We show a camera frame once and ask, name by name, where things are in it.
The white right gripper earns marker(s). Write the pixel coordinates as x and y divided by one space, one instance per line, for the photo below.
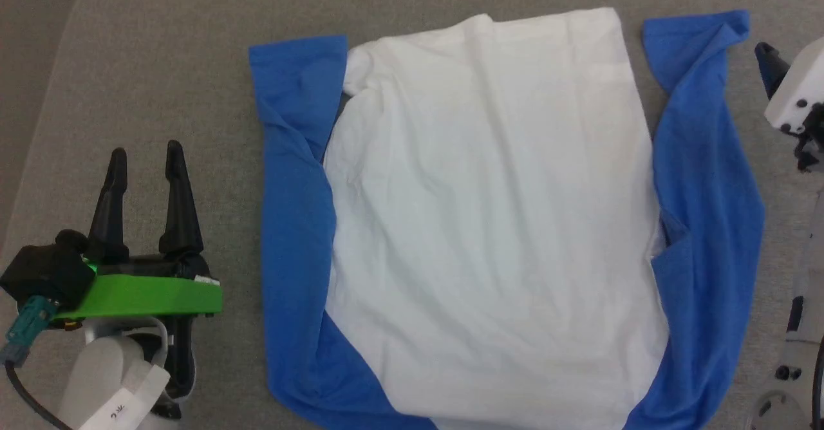
801 89

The grey fabric work surface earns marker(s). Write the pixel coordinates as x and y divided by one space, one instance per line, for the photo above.
161 82

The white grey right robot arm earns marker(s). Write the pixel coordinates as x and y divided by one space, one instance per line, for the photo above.
801 353

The white and blue T-shirt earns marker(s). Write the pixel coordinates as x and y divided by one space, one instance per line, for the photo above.
496 224

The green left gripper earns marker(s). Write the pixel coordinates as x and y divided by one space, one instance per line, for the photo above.
148 295

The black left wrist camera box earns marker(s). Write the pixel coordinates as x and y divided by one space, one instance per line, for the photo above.
45 272

